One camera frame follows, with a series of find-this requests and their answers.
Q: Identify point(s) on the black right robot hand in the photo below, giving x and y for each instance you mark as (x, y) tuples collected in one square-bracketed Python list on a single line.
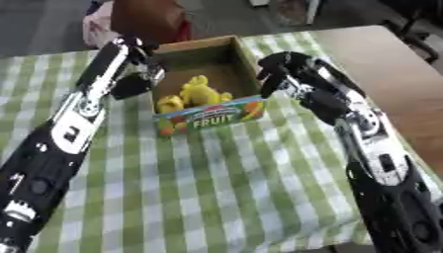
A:
[(308, 82)]

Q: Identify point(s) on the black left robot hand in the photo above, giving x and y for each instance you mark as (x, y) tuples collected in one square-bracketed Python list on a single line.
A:
[(118, 70)]

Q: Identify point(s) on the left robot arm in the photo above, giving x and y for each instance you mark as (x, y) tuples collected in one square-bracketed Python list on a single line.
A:
[(55, 138)]

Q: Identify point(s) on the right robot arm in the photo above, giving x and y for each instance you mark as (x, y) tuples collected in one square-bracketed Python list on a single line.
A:
[(386, 174)]

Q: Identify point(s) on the tan cardboard box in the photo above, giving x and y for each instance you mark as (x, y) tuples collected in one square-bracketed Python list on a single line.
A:
[(205, 82)]

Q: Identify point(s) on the pink and white bag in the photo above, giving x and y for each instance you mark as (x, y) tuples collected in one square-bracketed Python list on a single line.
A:
[(97, 28)]

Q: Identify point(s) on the brown bag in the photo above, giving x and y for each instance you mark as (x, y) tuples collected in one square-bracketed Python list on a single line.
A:
[(149, 19)]

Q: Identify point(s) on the small yellow toy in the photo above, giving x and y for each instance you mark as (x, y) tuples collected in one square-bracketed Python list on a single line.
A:
[(169, 104)]

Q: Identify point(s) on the large yellow toy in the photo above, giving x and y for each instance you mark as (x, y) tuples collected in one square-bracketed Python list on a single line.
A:
[(201, 92)]

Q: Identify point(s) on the black chair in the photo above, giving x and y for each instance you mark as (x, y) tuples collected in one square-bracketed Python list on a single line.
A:
[(412, 26)]

